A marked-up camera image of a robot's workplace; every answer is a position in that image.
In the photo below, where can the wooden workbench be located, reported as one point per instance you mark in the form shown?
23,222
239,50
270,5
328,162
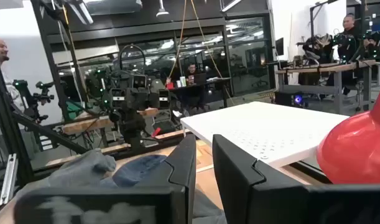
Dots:
332,67
84,124

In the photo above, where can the black equipment box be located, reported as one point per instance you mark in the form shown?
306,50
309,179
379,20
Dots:
168,127

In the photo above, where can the small red object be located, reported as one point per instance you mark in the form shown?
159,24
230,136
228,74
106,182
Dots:
155,132

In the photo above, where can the white pendant lamp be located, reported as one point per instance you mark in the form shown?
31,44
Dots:
162,12

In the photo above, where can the black aluminium table frame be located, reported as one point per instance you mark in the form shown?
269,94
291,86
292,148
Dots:
6,124

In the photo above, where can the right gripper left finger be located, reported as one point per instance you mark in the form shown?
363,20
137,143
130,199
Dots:
115,205

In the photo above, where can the red desk lamp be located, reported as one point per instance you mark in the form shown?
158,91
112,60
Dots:
351,149

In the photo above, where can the red cup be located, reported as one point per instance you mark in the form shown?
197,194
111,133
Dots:
169,86

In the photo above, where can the black computer with blue light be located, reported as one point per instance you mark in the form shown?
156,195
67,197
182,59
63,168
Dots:
289,99

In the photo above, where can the black monitor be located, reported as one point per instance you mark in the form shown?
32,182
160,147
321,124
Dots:
279,46

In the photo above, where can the black laptop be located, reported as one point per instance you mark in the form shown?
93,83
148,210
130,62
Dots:
200,78

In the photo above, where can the blue denim cap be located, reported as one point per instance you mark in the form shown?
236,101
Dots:
140,171

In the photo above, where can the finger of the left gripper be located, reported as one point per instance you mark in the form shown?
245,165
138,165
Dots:
117,99
164,99

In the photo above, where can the black background robot arm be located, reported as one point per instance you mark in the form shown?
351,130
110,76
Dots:
376,43
317,46

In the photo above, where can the silver metal bracket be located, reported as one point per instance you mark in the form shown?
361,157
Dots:
7,180

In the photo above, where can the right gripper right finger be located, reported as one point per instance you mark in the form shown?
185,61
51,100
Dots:
270,199

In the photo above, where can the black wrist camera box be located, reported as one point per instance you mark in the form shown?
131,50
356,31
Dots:
140,81

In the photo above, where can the black office desk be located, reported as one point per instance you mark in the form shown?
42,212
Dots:
217,80

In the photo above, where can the white perforated riser shelf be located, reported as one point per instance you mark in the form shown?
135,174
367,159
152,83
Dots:
264,130

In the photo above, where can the white and green can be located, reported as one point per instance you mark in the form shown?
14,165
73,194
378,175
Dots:
182,81

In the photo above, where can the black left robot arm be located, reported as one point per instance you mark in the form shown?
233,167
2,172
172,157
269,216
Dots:
132,124

